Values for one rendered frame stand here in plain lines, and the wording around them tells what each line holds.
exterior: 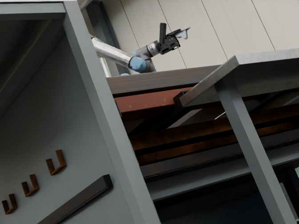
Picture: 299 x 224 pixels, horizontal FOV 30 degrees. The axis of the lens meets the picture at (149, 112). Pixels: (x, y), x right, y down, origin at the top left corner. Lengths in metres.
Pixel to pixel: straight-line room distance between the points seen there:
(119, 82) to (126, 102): 0.06
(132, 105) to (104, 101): 0.28
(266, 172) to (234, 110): 0.19
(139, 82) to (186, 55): 9.95
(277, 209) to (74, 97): 0.61
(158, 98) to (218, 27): 9.45
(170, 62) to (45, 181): 10.26
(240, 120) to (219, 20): 9.60
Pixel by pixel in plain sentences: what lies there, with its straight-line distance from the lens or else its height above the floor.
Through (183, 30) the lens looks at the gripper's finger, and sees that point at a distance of 3.07.
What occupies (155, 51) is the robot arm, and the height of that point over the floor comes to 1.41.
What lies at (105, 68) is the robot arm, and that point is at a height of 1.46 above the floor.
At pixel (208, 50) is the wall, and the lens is 11.24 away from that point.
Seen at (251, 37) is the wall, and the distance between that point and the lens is 10.64.
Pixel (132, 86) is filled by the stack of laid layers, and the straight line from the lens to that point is 1.64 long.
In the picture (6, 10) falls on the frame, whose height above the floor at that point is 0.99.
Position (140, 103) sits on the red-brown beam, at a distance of 1.63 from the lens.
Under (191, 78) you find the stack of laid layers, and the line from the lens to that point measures 1.79.
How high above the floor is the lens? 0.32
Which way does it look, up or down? 15 degrees up
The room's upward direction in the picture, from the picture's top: 21 degrees counter-clockwise
